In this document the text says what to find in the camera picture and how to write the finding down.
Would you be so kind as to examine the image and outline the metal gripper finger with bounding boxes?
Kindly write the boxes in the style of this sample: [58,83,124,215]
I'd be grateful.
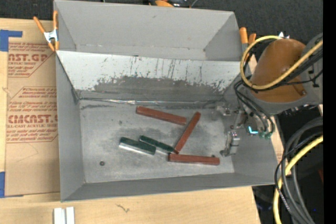
[219,130,241,157]
[215,105,233,116]

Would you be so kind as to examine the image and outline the red-brown flat block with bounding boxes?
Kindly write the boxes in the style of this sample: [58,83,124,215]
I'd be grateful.
[167,153,221,166]
[173,111,202,155]
[135,105,187,126]

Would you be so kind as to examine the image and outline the dark green flat block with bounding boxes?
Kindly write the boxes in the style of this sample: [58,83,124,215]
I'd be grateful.
[119,136,157,156]
[139,135,176,154]

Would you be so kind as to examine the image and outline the grey metal bin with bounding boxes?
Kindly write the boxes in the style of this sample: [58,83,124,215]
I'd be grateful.
[52,0,279,202]

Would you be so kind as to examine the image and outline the brown cardboard board red print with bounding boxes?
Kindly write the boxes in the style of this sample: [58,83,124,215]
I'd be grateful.
[0,17,61,198]

